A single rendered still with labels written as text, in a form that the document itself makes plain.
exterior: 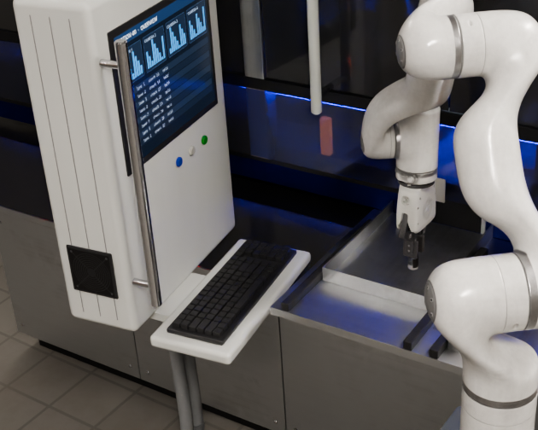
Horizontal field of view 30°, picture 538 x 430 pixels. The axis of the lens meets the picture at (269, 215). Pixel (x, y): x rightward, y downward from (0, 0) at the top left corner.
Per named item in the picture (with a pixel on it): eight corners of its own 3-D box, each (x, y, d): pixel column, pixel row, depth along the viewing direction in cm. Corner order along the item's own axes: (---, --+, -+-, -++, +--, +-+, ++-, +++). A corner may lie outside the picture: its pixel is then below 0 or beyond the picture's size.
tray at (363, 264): (391, 212, 245) (391, 200, 243) (492, 237, 232) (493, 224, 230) (323, 280, 220) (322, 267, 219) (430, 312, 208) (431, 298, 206)
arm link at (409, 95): (375, 67, 175) (361, 170, 200) (465, 63, 175) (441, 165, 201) (369, 30, 180) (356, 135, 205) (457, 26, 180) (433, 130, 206)
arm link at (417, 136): (395, 175, 199) (441, 172, 199) (397, 113, 193) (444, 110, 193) (388, 158, 206) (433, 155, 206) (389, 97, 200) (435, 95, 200)
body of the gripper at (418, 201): (422, 188, 198) (420, 237, 203) (443, 169, 205) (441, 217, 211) (388, 180, 202) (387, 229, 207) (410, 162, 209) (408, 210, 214)
